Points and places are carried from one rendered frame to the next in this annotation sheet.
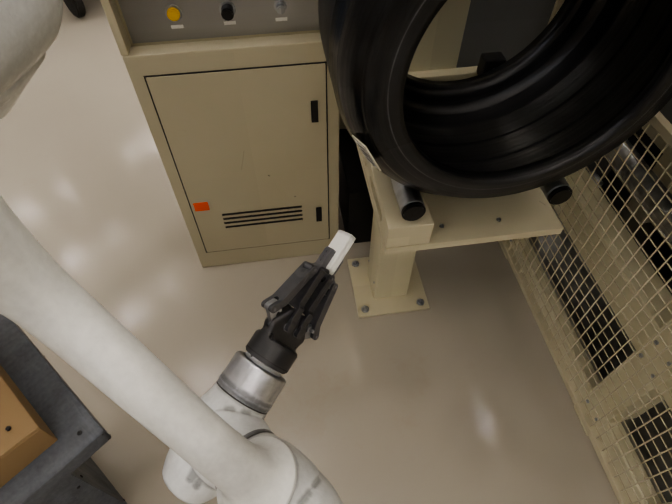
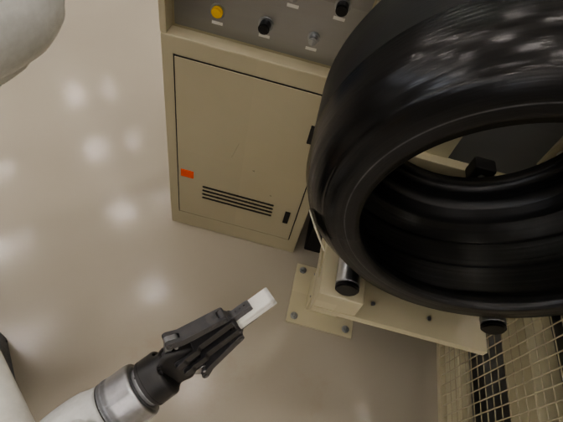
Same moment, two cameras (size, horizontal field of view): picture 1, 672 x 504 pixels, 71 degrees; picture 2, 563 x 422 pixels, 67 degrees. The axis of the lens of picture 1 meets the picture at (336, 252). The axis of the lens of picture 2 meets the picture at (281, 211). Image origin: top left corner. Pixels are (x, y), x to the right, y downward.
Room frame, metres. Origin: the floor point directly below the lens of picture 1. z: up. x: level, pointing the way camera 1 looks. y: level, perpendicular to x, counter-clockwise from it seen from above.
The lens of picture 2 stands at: (0.18, -0.03, 1.58)
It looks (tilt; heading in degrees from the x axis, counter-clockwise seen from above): 53 degrees down; 7
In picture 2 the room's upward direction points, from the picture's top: 16 degrees clockwise
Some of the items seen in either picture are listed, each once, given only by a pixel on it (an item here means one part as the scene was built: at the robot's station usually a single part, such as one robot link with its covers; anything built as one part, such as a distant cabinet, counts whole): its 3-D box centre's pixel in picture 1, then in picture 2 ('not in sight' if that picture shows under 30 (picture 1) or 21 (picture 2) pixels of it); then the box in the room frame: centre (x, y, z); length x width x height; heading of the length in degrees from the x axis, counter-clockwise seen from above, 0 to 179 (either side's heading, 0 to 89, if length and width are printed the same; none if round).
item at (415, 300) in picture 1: (387, 282); (322, 298); (1.03, -0.20, 0.01); 0.27 x 0.27 x 0.02; 8
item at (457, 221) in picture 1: (449, 178); (401, 256); (0.78, -0.25, 0.80); 0.37 x 0.36 x 0.02; 98
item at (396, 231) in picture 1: (389, 172); (347, 231); (0.76, -0.12, 0.83); 0.36 x 0.09 x 0.06; 8
